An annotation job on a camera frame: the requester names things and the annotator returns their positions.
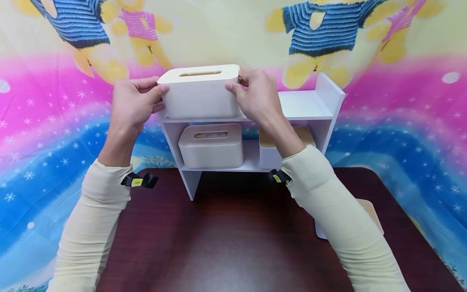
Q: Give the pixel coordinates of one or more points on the person's left hand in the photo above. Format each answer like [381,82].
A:
[127,105]

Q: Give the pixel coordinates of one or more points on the person's right hand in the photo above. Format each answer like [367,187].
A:
[261,99]

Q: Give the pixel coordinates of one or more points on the person's right index finger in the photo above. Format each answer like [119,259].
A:
[246,75]

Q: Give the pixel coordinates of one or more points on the person's left thumb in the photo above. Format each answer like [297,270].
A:
[158,94]

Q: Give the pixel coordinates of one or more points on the person's left index finger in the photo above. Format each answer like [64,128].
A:
[146,80]

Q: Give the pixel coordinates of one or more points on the person's right thumb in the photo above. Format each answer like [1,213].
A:
[236,89]

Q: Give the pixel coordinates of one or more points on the person's left fingers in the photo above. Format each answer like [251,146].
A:
[159,109]

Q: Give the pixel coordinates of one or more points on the white tissue box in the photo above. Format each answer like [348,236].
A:
[200,95]
[211,150]

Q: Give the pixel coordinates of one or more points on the person's right forearm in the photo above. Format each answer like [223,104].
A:
[328,211]

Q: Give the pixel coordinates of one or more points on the person's left forearm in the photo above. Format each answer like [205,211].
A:
[98,211]

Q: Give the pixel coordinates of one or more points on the white two-tier desk shelf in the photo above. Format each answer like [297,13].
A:
[304,106]

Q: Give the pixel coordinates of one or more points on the white box with wooden lid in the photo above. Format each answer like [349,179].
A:
[373,215]
[268,156]

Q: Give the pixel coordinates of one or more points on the black wrist band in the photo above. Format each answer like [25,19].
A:
[279,177]
[140,181]

